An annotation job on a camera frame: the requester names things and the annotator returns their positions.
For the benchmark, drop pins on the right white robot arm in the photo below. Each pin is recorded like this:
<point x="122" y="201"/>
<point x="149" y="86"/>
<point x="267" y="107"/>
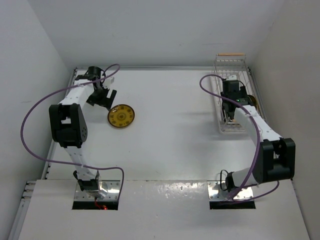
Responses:
<point x="275" y="156"/>

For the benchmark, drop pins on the left aluminium table rail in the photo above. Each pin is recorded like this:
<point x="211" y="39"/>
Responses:
<point x="29" y="186"/>

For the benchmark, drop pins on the yellow patterned plate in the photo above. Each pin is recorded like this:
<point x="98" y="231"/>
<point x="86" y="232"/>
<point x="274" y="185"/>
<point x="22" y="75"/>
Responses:
<point x="121" y="116"/>
<point x="254" y="101"/>

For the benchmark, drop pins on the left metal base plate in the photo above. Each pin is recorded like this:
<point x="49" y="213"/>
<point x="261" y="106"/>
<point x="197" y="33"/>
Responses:
<point x="107" y="191"/>

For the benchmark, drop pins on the metal base plate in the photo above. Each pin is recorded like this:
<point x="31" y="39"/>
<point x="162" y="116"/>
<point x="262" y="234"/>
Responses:
<point x="107" y="191"/>
<point x="216" y="193"/>

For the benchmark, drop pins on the right aluminium table rail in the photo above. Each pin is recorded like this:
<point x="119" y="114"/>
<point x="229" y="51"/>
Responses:
<point x="253" y="91"/>

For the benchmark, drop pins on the aluminium table rail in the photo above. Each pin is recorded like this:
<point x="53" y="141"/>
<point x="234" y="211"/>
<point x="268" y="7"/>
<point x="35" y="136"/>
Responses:
<point x="253" y="91"/>
<point x="29" y="186"/>

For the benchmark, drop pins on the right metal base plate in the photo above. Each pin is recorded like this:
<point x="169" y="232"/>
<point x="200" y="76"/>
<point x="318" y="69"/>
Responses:
<point x="216" y="193"/>

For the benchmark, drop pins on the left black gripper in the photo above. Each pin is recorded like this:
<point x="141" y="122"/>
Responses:
<point x="101" y="102"/>

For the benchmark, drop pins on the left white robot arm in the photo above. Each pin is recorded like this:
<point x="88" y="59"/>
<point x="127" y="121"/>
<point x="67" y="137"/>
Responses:
<point x="69" y="128"/>

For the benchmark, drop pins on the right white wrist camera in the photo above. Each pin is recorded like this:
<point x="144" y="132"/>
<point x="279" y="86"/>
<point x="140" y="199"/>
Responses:
<point x="232" y="77"/>

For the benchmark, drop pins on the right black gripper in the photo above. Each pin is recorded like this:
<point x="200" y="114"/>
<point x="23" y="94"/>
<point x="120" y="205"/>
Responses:
<point x="244" y="93"/>

